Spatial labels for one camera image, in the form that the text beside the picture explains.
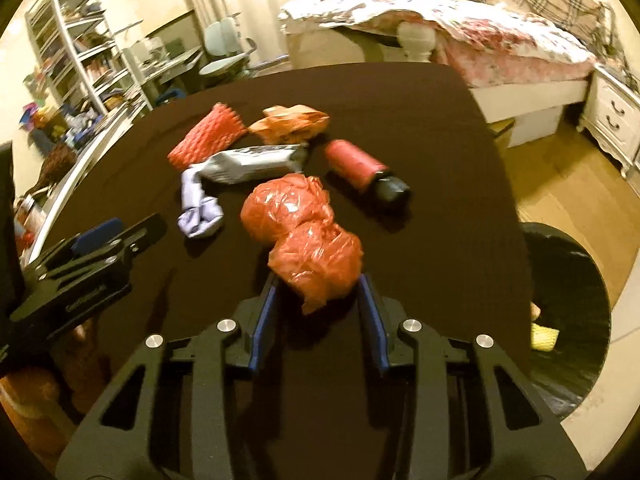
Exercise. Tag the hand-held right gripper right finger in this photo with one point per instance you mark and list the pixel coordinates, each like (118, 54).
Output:
(372, 320)

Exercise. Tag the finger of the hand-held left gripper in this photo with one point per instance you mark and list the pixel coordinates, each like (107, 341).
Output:
(97, 234)
(145, 227)

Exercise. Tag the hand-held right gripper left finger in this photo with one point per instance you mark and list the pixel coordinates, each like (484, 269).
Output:
(262, 320)

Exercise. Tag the red plastic bag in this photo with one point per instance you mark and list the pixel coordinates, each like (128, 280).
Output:
(310, 255)

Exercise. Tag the yellow foam net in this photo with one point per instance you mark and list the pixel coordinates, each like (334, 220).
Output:
(545, 337)

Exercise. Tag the black lined trash bin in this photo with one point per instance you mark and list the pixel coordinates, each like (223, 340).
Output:
(570, 270)

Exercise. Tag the purple crumpled cloth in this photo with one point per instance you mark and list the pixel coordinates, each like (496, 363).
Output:
(200, 215)

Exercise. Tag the red foam net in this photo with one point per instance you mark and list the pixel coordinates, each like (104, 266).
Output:
(205, 135)

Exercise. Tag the silver wrapper packet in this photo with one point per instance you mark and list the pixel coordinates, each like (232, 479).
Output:
(250, 165)

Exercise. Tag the red bottle with black cap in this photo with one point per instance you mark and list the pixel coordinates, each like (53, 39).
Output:
(355, 160)

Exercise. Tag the orange plastic bag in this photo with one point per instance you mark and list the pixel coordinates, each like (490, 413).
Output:
(290, 122)

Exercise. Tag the pale blue office chair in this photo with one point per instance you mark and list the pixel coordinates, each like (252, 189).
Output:
(220, 35)

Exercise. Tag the white shelf rack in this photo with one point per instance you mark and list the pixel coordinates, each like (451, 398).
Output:
(65, 25)

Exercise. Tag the small cardboard box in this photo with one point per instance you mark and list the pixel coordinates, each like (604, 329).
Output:
(501, 132)

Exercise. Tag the white storage box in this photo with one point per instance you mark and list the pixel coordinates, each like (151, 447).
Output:
(537, 125)

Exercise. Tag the bed with floral quilt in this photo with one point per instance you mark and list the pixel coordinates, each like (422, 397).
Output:
(525, 95)

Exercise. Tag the pink floral bed sheet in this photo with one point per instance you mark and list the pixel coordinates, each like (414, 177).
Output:
(480, 65)

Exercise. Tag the white nightstand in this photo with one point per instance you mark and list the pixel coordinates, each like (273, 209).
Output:
(610, 110)

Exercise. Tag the floral quilt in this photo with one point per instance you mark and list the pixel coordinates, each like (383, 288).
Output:
(475, 20)

